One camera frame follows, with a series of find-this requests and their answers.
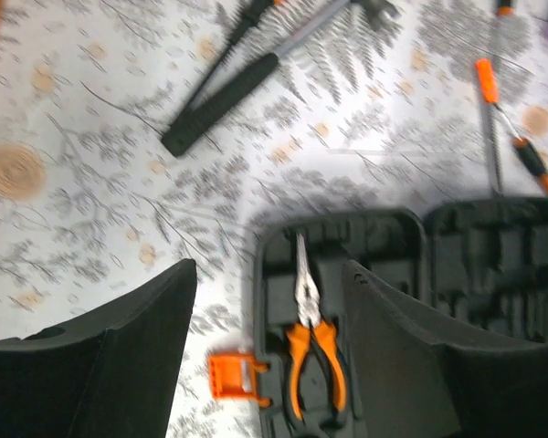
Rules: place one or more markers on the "orange black utility tool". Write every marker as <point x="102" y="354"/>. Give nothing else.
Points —
<point x="527" y="153"/>

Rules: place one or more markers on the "small precision screwdriver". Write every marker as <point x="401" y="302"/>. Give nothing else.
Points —
<point x="504" y="7"/>

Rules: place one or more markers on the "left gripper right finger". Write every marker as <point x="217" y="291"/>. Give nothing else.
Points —
<point x="424" y="374"/>

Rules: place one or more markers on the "black plastic tool case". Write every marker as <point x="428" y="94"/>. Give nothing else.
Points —
<point x="482" y="262"/>

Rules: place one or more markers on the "orange tipped metal file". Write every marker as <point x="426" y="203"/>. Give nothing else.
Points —
<point x="489" y="94"/>

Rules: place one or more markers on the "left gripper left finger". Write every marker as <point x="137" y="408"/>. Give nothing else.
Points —
<point x="110" y="372"/>

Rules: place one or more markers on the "small claw hammer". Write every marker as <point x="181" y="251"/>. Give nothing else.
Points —
<point x="184" y="131"/>

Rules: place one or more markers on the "orange handled pliers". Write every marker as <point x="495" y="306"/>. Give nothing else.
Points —
<point x="312" y="329"/>

